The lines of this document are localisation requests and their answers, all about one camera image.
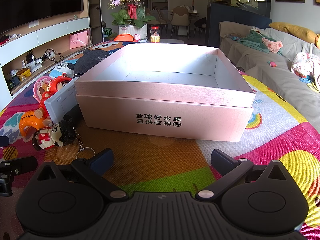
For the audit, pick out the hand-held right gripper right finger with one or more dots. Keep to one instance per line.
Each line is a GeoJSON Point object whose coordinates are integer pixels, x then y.
{"type": "Point", "coordinates": [219, 159]}

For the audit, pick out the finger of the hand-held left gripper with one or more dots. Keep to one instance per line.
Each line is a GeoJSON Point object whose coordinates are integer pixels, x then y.
{"type": "Point", "coordinates": [20, 165]}
{"type": "Point", "coordinates": [4, 140]}

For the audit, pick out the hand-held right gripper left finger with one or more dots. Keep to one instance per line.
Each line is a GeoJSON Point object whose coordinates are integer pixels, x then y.
{"type": "Point", "coordinates": [103, 159]}

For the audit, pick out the orange horn toy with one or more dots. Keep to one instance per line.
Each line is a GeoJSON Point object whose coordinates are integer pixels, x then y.
{"type": "Point", "coordinates": [30, 122]}

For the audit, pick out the pink round toy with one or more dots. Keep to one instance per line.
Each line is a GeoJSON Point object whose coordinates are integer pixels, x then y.
{"type": "Point", "coordinates": [41, 87]}

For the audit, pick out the grey-blue box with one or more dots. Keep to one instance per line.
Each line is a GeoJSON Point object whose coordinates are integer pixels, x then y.
{"type": "Point", "coordinates": [61, 102]}

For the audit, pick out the pink cardboard box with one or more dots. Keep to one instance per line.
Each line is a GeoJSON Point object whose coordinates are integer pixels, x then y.
{"type": "Point", "coordinates": [160, 105]}

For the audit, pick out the red monkey toy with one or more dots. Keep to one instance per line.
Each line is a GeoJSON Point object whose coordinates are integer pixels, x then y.
{"type": "Point", "coordinates": [58, 83]}

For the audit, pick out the black plush toy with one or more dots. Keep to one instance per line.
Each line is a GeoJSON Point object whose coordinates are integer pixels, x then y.
{"type": "Point", "coordinates": [92, 61]}

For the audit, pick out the colourful play mat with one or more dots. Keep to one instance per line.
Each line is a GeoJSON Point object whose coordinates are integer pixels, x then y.
{"type": "Point", "coordinates": [155, 162]}

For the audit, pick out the black router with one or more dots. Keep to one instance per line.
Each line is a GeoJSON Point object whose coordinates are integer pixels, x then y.
{"type": "Point", "coordinates": [30, 58]}

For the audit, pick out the blue wipes packet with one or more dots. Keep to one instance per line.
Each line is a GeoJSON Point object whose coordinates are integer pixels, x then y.
{"type": "Point", "coordinates": [60, 70]}

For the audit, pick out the white power strip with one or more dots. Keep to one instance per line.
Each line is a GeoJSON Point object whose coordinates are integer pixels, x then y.
{"type": "Point", "coordinates": [50, 54]}

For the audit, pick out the grey sofa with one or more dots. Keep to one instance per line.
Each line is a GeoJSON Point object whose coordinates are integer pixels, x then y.
{"type": "Point", "coordinates": [265, 72]}

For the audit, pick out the small pink toy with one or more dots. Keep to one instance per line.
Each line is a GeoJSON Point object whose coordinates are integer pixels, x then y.
{"type": "Point", "coordinates": [272, 63]}

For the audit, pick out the white TV cabinet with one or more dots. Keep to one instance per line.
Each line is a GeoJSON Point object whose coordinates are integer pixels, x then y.
{"type": "Point", "coordinates": [52, 33]}

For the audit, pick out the pink paper bag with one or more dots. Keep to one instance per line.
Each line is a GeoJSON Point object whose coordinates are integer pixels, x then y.
{"type": "Point", "coordinates": [79, 40]}

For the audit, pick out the green cloth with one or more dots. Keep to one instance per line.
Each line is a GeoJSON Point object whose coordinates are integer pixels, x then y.
{"type": "Point", "coordinates": [252, 42]}

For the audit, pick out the orange bowl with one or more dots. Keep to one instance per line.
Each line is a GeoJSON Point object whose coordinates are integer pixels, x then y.
{"type": "Point", "coordinates": [123, 37]}

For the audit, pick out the pink baby garment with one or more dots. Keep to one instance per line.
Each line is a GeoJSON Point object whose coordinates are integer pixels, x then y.
{"type": "Point", "coordinates": [273, 45]}

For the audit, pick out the watermelon ball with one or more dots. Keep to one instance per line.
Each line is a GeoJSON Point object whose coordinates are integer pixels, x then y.
{"type": "Point", "coordinates": [107, 32]}

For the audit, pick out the pink patterned clothing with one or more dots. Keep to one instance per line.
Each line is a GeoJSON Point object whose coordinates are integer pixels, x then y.
{"type": "Point", "coordinates": [306, 66]}

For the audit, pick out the red-lidded candy jar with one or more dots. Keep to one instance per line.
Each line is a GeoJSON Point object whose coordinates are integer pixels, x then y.
{"type": "Point", "coordinates": [155, 35]}

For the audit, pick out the glass fish tank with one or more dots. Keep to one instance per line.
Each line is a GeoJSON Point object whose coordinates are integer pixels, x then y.
{"type": "Point", "coordinates": [235, 17]}

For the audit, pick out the potted pink orchid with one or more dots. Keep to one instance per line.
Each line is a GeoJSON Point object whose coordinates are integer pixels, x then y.
{"type": "Point", "coordinates": [131, 17]}

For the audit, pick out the black television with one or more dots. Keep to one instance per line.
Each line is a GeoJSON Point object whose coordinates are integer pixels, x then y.
{"type": "Point", "coordinates": [37, 0]}

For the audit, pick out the yellow cushion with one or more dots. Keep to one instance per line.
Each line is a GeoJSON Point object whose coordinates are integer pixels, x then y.
{"type": "Point", "coordinates": [292, 32]}

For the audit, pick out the beige dining chair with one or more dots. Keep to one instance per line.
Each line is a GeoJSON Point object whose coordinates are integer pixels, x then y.
{"type": "Point", "coordinates": [180, 17]}

